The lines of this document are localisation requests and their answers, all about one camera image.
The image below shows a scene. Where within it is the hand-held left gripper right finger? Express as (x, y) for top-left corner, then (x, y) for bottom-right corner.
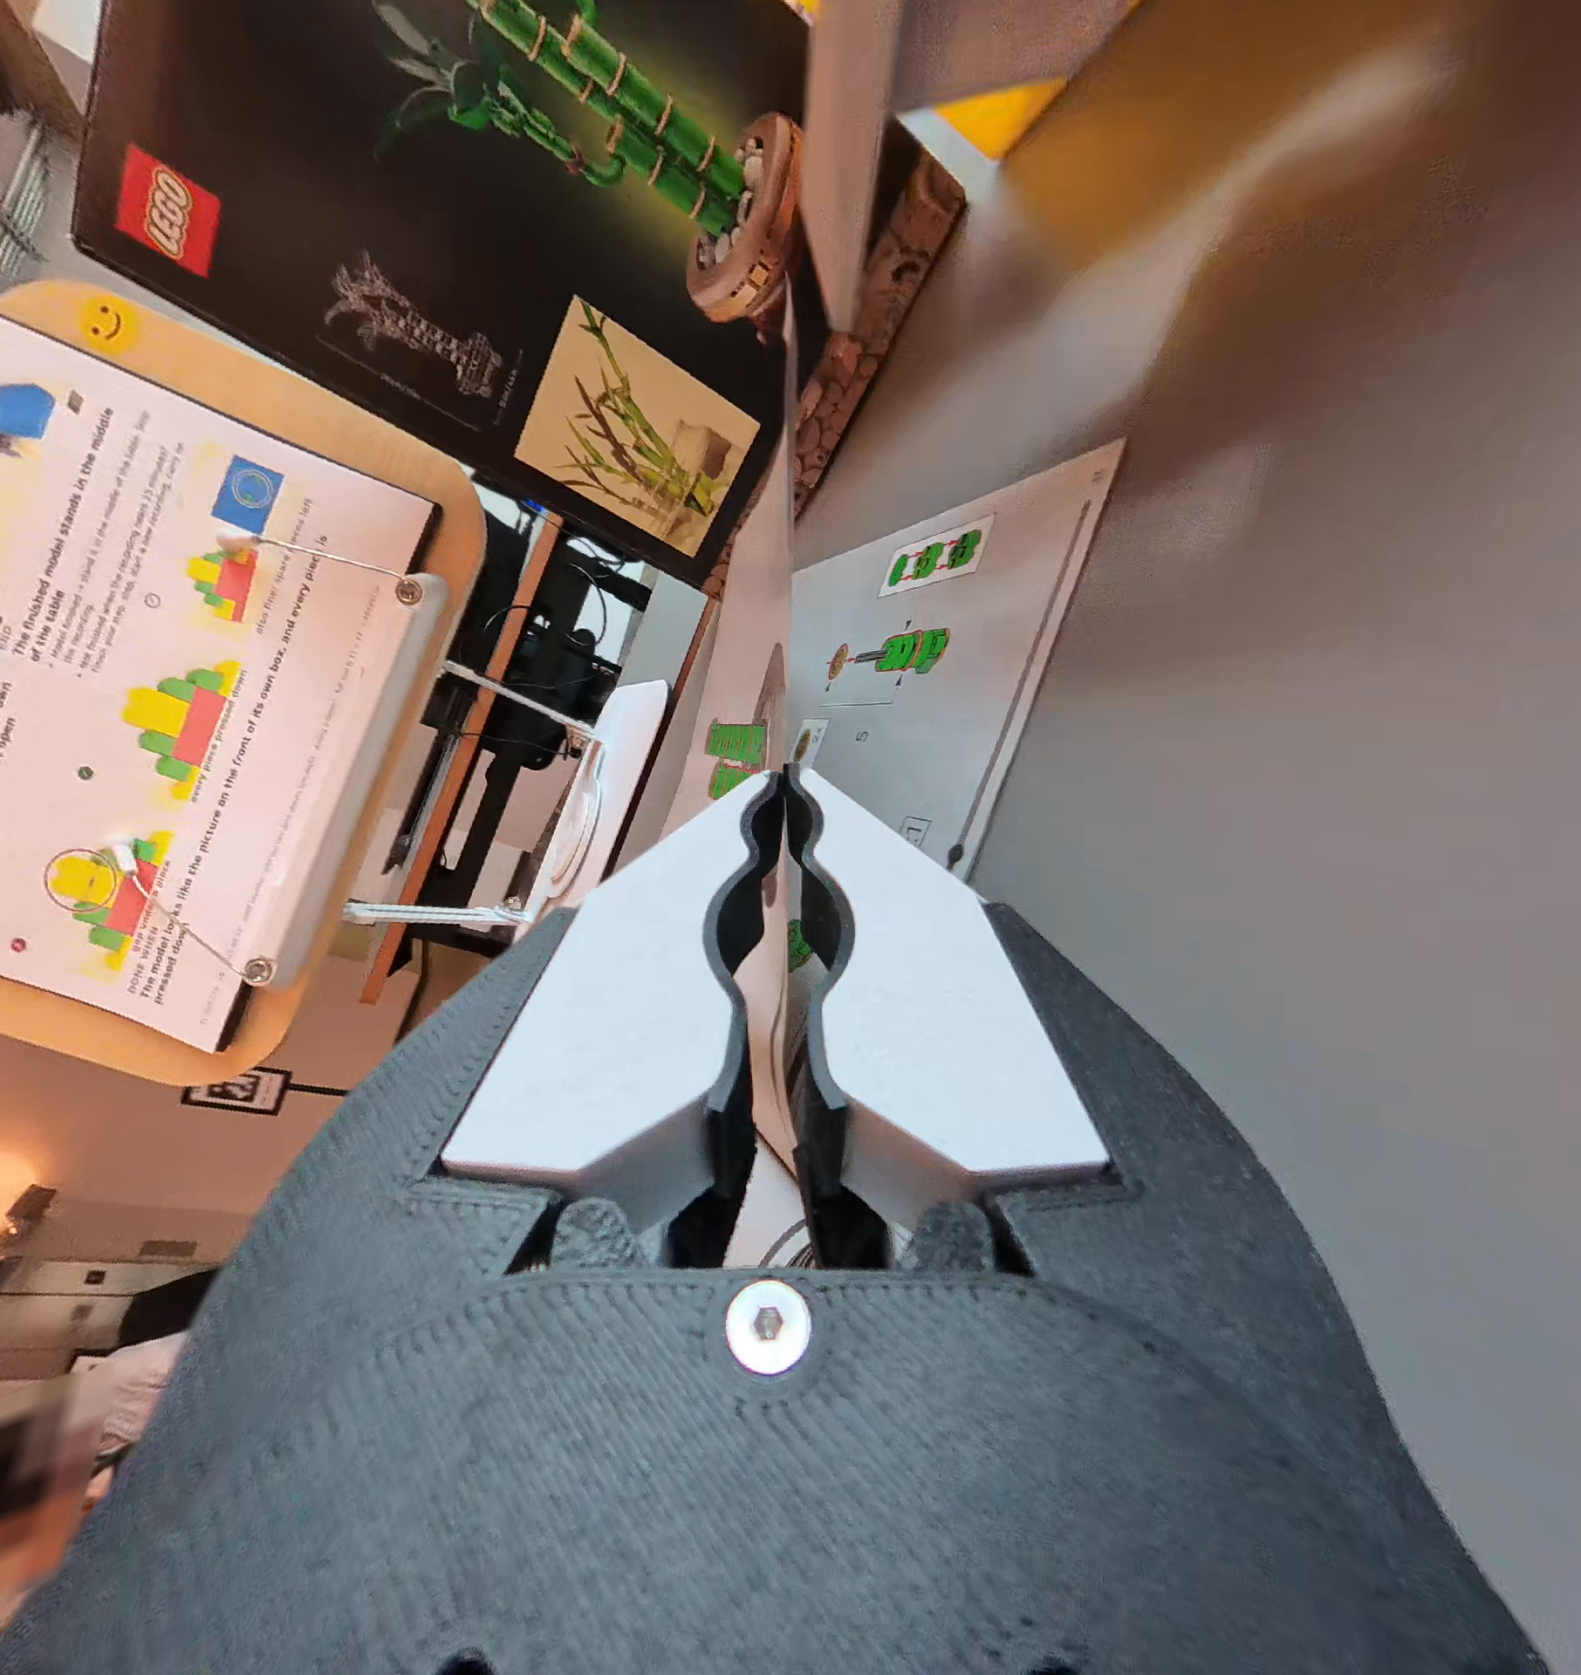
(791, 766), (1114, 1234)

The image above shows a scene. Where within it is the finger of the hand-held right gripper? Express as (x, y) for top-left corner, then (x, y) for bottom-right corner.
(802, 0), (1146, 338)

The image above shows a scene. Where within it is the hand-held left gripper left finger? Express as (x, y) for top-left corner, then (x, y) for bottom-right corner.
(440, 769), (793, 1234)

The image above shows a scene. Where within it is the building instruction booklet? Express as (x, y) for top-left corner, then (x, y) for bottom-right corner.
(666, 438), (1128, 1257)

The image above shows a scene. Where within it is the grey desk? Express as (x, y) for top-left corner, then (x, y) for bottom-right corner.
(660, 0), (1581, 1675)

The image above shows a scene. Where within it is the yellow plastic bin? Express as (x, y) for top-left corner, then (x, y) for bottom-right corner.
(933, 76), (1070, 161)

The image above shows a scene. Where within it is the white document stand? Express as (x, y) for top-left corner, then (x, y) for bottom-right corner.
(0, 278), (673, 1088)

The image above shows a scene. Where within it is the small printed marker tag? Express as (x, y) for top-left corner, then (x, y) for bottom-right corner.
(183, 1066), (292, 1121)

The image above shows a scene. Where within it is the black bamboo set box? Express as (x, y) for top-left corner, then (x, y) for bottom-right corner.
(72, 0), (970, 589)

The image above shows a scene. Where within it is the printed instruction sheet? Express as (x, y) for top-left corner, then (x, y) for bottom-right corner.
(0, 298), (441, 1053)

